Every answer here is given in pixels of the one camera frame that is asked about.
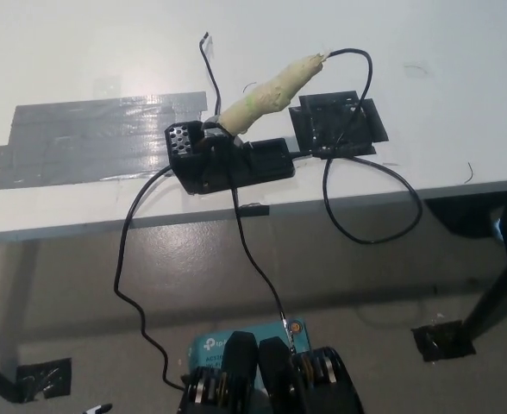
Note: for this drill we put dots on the black soldering gun base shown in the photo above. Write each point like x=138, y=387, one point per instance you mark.
x=232, y=166

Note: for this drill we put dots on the small black tape strip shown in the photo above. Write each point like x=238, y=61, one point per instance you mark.
x=253, y=210

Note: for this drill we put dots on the teal tp-link router box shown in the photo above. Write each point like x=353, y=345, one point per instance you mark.
x=210, y=345

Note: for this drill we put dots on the black square taped tray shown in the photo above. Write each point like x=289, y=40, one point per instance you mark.
x=335, y=123

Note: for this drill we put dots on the grey duct tape patch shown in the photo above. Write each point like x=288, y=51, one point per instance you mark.
x=85, y=138

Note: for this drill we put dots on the black robot torso blocks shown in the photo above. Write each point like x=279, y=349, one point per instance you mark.
x=275, y=379

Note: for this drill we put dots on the black floor tape patch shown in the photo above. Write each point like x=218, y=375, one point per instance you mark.
x=44, y=379
x=441, y=343

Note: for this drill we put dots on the cream tape-wrapped soldering gun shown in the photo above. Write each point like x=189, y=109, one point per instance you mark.
x=271, y=92

